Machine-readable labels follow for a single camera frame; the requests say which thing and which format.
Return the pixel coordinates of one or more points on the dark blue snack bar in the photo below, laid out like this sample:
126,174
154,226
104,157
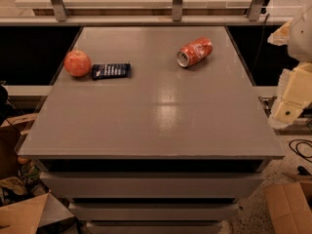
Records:
110,71

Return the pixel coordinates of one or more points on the cardboard box right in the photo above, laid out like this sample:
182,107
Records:
290,207

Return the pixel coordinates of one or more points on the red apple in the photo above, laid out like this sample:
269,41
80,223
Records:
77,63

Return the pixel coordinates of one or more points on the red coke can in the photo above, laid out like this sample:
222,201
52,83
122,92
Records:
194,51

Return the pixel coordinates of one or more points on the metal railing frame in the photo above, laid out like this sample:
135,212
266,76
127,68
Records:
143,12

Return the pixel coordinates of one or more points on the box of clutter left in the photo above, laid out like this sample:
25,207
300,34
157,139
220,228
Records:
19,177

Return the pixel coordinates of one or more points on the grey drawer cabinet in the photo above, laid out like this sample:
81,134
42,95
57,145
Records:
167,150

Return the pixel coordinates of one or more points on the cardboard box left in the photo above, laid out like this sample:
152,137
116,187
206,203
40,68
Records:
25,217

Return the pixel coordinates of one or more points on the cardboard box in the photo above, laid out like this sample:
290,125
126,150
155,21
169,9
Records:
25,217
290,207

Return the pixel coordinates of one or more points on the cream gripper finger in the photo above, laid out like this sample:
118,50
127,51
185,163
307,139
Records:
294,94
280,36

